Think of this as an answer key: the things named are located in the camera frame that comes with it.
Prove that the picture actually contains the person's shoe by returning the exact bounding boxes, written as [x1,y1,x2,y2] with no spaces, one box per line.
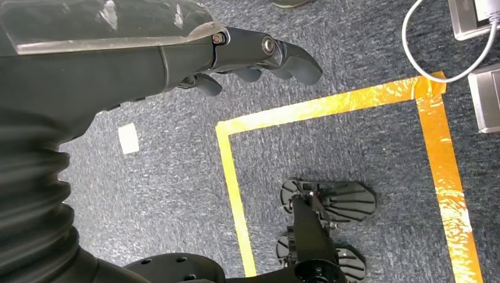
[272,0,311,9]

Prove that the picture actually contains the white floor sticker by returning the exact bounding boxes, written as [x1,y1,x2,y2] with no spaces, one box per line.
[117,122,140,155]

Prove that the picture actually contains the black robot hip disc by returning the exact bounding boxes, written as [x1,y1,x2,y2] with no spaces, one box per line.
[124,253,228,283]

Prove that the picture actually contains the yellow floor tape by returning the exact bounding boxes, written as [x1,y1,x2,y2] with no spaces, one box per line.
[215,71,485,283]

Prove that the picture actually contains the black robot leg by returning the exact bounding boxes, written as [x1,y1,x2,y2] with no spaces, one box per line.
[291,194,347,283]

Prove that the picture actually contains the black robot left foot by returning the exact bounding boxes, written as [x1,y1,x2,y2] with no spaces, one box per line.
[280,179,377,225]

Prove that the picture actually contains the black robot foot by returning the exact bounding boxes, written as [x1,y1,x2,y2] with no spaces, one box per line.
[276,234,367,283]
[280,179,377,225]

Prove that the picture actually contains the black robot right foot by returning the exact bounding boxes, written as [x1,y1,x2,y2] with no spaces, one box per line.
[276,234,367,283]

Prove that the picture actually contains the floor socket with plug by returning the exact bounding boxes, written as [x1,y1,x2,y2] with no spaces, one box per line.
[448,0,500,41]

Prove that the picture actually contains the closed floor socket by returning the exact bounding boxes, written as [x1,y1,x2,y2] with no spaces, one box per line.
[467,63,500,134]

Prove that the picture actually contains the white power plug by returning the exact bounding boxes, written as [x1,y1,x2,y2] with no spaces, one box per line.
[473,0,500,22]

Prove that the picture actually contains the white floor cable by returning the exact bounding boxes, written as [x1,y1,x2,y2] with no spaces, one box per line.
[401,0,500,84]

